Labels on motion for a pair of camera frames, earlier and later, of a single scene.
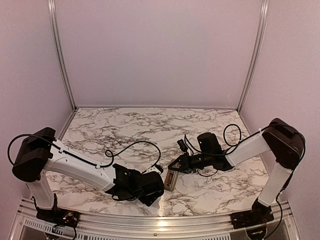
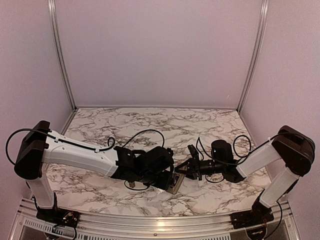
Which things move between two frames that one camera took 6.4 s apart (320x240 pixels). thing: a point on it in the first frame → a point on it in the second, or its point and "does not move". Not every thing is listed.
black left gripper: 150,199 → 166,182
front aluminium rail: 28,224 does not move
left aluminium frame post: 53,16 does not move
